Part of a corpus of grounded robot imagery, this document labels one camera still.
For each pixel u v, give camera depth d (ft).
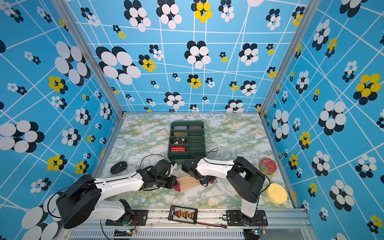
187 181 2.79
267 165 2.91
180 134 3.25
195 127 3.45
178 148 3.07
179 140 3.15
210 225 2.33
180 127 3.38
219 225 2.36
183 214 2.42
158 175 2.19
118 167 2.92
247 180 1.50
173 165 2.65
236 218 2.41
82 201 1.38
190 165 2.53
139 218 2.41
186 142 3.15
